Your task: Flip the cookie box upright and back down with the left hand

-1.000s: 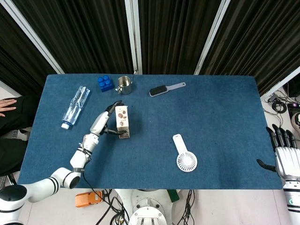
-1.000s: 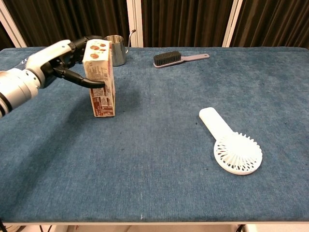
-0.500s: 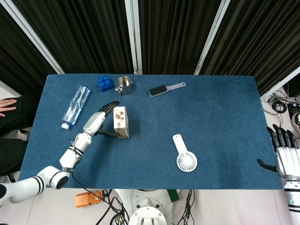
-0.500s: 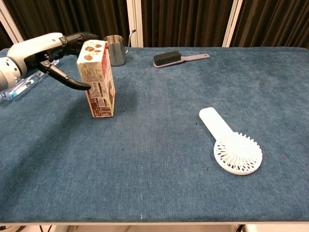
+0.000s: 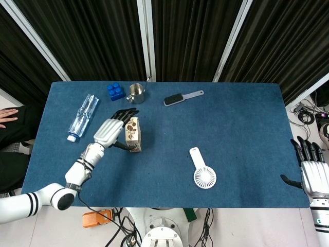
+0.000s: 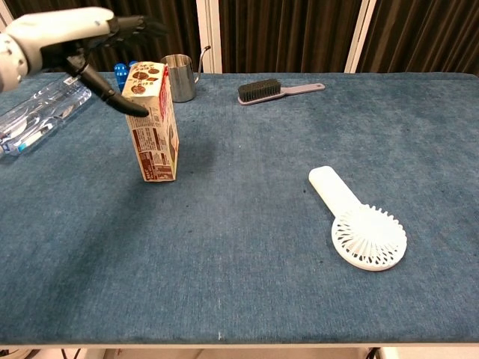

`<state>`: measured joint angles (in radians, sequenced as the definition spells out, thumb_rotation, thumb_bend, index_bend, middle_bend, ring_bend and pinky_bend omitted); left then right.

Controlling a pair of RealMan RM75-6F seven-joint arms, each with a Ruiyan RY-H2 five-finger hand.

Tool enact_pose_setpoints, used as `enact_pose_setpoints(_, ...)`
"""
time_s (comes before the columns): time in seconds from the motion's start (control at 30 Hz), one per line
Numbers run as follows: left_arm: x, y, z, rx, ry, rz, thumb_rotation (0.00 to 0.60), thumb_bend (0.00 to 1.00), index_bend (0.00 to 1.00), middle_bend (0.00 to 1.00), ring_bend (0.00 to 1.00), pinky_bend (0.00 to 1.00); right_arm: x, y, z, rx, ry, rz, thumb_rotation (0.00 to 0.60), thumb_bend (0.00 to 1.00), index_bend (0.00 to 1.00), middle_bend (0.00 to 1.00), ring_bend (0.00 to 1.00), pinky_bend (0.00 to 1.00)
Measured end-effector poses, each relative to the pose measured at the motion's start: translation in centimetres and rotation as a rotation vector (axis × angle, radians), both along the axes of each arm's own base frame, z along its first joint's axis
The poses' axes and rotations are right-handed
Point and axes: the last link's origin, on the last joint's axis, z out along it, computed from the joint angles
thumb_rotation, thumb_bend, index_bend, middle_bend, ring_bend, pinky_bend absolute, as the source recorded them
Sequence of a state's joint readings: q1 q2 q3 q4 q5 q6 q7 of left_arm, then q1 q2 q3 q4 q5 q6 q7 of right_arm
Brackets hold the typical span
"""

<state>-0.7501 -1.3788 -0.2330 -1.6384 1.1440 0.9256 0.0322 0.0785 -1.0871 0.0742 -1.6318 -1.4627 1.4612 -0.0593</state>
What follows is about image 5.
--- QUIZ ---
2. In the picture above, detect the person in black clothes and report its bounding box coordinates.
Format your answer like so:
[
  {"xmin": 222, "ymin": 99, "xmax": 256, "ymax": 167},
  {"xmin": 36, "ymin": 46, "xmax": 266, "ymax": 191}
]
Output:
[{"xmin": 0, "ymin": 104, "xmax": 47, "ymax": 193}]

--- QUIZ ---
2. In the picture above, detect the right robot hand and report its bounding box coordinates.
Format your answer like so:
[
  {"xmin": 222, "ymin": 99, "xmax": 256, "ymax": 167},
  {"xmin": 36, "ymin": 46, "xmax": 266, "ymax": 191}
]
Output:
[{"xmin": 280, "ymin": 136, "xmax": 329, "ymax": 199}]

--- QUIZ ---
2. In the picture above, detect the grey brush with black bristles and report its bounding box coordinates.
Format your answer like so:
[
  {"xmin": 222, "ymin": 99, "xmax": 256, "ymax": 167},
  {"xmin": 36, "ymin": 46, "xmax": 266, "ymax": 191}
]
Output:
[{"xmin": 163, "ymin": 90, "xmax": 205, "ymax": 107}]

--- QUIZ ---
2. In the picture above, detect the white handheld fan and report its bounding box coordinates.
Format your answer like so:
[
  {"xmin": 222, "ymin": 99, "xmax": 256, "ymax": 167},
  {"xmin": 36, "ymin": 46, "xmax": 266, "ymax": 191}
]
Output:
[{"xmin": 189, "ymin": 147, "xmax": 217, "ymax": 190}]

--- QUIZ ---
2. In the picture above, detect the person's hand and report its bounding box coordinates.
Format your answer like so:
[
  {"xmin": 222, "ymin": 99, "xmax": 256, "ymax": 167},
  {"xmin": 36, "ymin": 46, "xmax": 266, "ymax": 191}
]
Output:
[{"xmin": 0, "ymin": 108, "xmax": 19, "ymax": 129}]

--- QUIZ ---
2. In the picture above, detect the dark green rectangular block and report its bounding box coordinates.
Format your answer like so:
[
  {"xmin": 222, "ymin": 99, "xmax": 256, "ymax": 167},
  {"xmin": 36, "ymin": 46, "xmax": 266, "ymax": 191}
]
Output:
[{"xmin": 183, "ymin": 207, "xmax": 197, "ymax": 223}]

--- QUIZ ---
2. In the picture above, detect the black cable bundle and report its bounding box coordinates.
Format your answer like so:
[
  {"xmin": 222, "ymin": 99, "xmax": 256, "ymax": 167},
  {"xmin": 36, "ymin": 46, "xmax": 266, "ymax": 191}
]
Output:
[{"xmin": 293, "ymin": 101, "xmax": 329, "ymax": 129}]

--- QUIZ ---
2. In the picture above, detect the orange device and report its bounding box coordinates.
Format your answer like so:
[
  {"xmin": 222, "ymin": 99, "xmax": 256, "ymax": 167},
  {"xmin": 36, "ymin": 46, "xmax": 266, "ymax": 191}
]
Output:
[{"xmin": 82, "ymin": 209, "xmax": 115, "ymax": 229}]

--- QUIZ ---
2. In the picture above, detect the black floor cable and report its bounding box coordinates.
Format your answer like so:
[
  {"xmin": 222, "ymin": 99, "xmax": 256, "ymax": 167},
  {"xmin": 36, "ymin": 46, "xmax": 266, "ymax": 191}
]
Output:
[{"xmin": 77, "ymin": 191, "xmax": 143, "ymax": 247}]

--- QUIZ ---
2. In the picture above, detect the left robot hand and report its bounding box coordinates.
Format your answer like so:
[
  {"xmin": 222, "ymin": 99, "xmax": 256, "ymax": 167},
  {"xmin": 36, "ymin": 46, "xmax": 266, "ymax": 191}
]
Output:
[{"xmin": 93, "ymin": 108, "xmax": 140, "ymax": 151}]

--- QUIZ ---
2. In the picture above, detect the blue toy building block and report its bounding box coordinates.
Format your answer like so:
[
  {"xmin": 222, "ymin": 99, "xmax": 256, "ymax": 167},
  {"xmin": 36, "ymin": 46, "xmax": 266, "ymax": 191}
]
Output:
[{"xmin": 106, "ymin": 82, "xmax": 126, "ymax": 102}]

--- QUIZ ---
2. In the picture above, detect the stainless steel long-spout pitcher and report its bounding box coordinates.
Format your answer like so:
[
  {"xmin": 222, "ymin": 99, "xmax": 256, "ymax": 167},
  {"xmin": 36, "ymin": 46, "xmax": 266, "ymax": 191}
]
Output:
[{"xmin": 125, "ymin": 75, "xmax": 152, "ymax": 104}]

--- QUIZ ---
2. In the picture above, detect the blue table cloth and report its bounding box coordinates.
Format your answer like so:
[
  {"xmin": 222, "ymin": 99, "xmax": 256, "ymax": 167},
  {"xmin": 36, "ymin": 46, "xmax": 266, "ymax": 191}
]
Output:
[{"xmin": 21, "ymin": 81, "xmax": 311, "ymax": 209}]

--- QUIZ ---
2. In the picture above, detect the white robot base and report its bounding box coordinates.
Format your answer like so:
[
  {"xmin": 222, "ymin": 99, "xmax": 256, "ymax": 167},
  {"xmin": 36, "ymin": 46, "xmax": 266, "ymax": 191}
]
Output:
[{"xmin": 127, "ymin": 207, "xmax": 192, "ymax": 247}]

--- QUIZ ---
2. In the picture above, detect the biscuit box with red print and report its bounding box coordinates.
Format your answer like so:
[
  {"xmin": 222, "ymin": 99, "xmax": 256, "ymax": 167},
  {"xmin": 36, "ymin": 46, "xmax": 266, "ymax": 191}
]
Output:
[{"xmin": 124, "ymin": 116, "xmax": 143, "ymax": 153}]

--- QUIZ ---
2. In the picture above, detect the clear plastic water bottle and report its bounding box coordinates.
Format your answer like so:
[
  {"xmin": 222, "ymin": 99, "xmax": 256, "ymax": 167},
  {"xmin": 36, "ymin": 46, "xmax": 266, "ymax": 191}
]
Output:
[{"xmin": 67, "ymin": 94, "xmax": 100, "ymax": 143}]

